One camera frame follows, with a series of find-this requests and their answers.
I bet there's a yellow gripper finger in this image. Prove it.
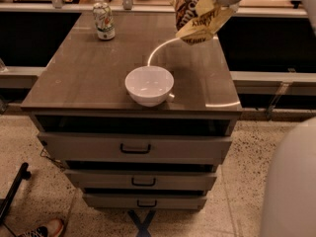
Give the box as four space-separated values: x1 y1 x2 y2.
196 0 220 16

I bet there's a brown chip bag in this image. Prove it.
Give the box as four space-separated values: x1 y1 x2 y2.
171 0 238 45

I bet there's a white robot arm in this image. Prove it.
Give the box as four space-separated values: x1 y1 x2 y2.
260 118 316 237

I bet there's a white bowl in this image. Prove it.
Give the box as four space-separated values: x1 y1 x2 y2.
124 66 174 107

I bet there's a green white soda can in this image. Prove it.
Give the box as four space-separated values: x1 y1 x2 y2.
93 2 116 40

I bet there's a grey drawer cabinet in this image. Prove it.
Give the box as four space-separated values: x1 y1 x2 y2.
22 12 242 196

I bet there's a blue tape cross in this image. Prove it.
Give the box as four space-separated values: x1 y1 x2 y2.
128 210 156 237

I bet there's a black left base leg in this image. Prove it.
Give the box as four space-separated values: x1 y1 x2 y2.
0 162 32 225

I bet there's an orange sneaker shoe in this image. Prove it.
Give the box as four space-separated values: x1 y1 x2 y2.
18 218 64 237

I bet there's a top drawer with black handle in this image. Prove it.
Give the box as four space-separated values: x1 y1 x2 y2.
38 132 232 164

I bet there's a drawer with black handle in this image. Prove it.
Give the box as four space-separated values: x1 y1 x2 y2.
83 194 206 210
65 170 216 191
38 132 232 164

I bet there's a bottom drawer with black handle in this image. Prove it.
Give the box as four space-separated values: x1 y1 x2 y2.
83 194 206 210

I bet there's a middle drawer with black handle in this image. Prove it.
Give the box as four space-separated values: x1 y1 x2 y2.
65 170 216 191

